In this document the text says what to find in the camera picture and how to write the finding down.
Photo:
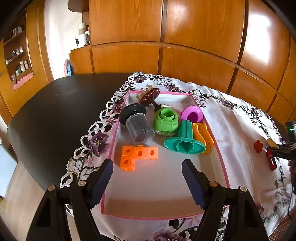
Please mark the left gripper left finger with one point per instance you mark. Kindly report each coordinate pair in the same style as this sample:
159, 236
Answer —
85, 197

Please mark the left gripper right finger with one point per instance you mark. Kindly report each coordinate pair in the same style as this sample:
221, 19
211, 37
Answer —
210, 197

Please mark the green white plug-in device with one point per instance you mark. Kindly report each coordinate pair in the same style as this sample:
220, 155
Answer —
166, 122

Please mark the clear jar black lid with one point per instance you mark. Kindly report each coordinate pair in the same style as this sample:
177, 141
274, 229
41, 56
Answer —
133, 116

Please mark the gold oval plastic piece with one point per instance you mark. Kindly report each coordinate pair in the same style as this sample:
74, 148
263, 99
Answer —
271, 143

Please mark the red plastic block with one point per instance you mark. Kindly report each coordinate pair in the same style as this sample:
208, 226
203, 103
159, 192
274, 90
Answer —
258, 146

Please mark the white floral embroidered tablecloth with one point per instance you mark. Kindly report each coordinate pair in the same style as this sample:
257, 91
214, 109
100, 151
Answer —
235, 125

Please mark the teal plastic funnel stand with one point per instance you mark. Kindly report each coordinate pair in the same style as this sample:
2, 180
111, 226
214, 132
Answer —
184, 141

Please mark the orange linked cubes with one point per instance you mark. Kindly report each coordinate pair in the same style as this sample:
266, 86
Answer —
130, 154

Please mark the yellow orange plastic scoop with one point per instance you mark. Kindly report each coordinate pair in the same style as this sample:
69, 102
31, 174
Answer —
201, 133

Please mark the grey storage box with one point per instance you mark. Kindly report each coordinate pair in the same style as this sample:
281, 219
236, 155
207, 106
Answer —
7, 167

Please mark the magenta round strainer cup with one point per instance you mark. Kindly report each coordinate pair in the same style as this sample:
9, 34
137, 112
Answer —
192, 113

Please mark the pink blue leaning board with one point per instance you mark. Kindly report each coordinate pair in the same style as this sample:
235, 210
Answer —
68, 71

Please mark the wooden door with shelves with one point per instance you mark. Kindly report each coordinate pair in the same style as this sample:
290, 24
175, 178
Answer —
25, 67

